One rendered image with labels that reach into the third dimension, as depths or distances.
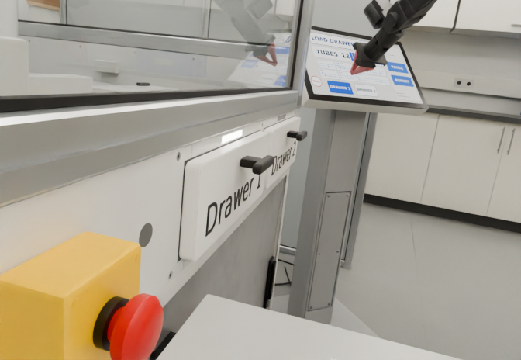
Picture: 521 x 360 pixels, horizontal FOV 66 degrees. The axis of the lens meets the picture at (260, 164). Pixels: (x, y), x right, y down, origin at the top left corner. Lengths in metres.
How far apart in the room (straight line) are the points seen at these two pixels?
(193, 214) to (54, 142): 0.21
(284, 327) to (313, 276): 1.17
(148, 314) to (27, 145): 0.11
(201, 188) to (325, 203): 1.12
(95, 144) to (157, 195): 0.10
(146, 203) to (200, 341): 0.16
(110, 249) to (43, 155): 0.07
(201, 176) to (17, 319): 0.23
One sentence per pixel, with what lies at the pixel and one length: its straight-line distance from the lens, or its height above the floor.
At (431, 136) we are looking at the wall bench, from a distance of 3.50.
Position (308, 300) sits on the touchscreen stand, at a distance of 1.68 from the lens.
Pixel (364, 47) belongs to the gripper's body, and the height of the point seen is 1.13.
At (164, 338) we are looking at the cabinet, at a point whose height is 0.71.
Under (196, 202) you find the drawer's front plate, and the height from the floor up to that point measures 0.89.
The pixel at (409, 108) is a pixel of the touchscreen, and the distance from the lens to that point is 1.52.
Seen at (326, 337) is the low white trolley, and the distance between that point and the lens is 0.47.
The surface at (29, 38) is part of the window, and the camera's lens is 0.26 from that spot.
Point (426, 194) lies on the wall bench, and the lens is 3.59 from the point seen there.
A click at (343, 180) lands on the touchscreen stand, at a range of 1.53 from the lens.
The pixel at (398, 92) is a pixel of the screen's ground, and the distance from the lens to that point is 1.51.
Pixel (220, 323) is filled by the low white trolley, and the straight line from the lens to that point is 0.46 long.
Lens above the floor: 1.03
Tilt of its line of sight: 13 degrees down
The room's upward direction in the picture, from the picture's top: 7 degrees clockwise
